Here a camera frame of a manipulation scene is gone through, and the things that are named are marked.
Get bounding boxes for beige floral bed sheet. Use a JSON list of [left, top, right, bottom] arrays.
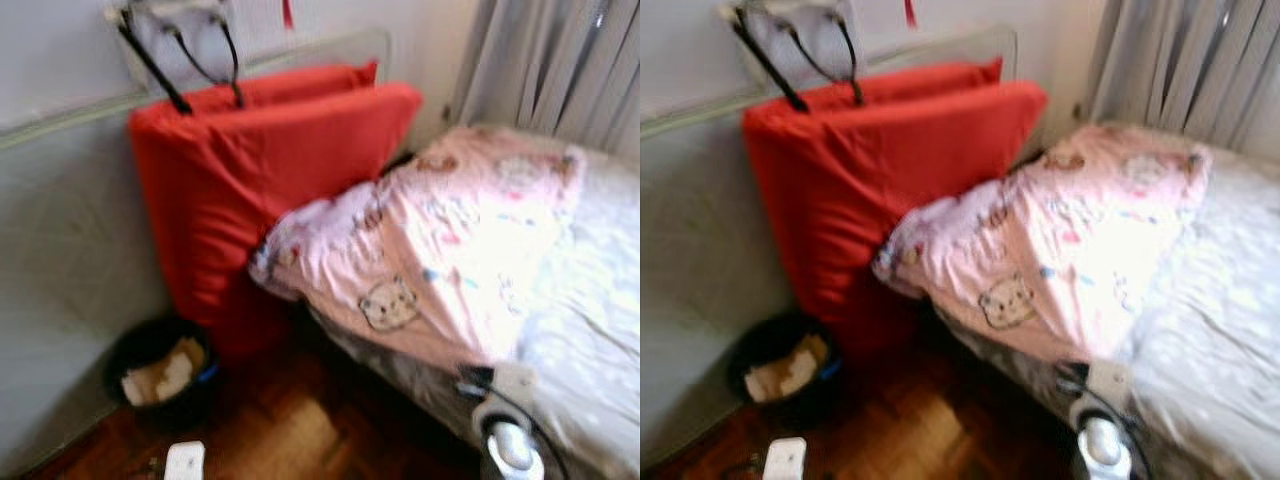
[[310, 125, 641, 480], [935, 125, 1280, 480]]

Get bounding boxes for pink cartoon print blanket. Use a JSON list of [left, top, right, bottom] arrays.
[[872, 122, 1213, 366], [248, 125, 588, 371]]

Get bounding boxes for red fabric cushion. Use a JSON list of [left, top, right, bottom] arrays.
[[127, 60, 424, 366], [740, 58, 1049, 361]]

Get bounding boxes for crumpled beige paper waste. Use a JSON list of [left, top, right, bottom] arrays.
[[122, 338, 206, 406], [745, 335, 831, 403]]

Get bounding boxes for black round waste bin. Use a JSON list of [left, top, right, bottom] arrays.
[[103, 315, 221, 426], [727, 312, 843, 421]]

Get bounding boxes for grey pleated curtain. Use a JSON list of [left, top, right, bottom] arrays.
[[1075, 0, 1280, 161], [445, 0, 641, 161]]

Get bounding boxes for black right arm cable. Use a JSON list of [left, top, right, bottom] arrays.
[[480, 378, 569, 480], [1080, 375, 1159, 480]]

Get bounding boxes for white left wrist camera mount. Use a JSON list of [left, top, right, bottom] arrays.
[[165, 440, 206, 480], [763, 437, 807, 480]]

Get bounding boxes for white wall fixture black cords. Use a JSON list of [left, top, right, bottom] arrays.
[[718, 0, 863, 113], [103, 0, 246, 116]]

